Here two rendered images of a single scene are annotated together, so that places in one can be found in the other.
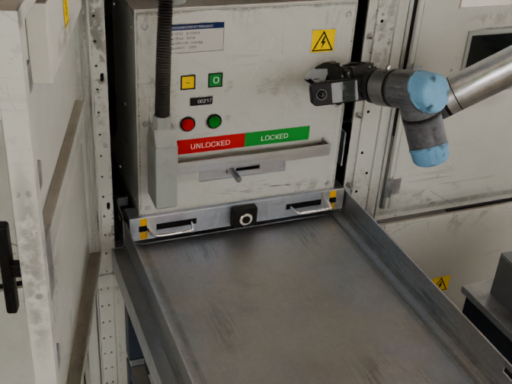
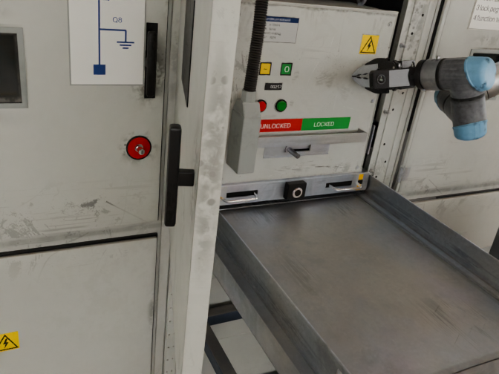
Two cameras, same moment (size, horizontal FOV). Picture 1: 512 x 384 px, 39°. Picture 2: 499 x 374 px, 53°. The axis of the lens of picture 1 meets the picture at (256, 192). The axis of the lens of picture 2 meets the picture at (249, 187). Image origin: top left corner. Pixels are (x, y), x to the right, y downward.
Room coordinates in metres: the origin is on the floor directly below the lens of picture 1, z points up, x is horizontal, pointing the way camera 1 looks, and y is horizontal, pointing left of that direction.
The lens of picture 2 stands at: (0.18, 0.28, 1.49)
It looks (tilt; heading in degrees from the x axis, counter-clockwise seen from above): 25 degrees down; 355
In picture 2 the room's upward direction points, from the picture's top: 8 degrees clockwise
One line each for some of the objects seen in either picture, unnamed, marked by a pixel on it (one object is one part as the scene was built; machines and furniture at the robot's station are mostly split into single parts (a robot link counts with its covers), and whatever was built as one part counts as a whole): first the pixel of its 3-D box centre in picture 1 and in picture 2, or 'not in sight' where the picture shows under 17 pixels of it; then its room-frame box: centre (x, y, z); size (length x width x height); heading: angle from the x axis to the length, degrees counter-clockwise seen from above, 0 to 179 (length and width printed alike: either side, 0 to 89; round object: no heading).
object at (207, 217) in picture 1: (238, 208); (288, 185); (1.48, 0.04, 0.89); 0.54 x 0.05 x 0.06; 113
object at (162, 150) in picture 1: (161, 163); (243, 134); (1.32, 0.20, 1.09); 0.08 x 0.05 x 0.17; 23
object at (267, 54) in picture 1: (246, 114); (306, 102); (1.47, 0.03, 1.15); 0.48 x 0.01 x 0.48; 113
